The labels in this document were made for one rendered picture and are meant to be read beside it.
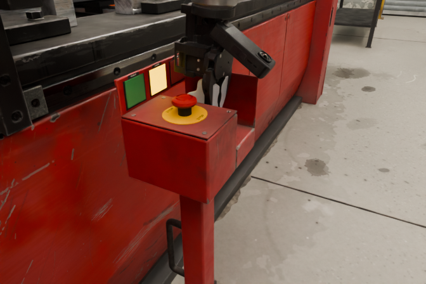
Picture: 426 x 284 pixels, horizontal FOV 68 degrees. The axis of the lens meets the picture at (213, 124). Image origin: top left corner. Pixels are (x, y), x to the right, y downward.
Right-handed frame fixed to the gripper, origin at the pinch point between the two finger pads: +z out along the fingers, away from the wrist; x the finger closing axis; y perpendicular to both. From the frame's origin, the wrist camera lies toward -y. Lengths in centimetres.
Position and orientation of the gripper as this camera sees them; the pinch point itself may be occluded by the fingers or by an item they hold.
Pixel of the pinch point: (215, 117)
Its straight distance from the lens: 60.2
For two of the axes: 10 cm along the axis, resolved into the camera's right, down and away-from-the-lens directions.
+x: -4.6, 4.1, -7.9
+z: -0.8, 8.7, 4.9
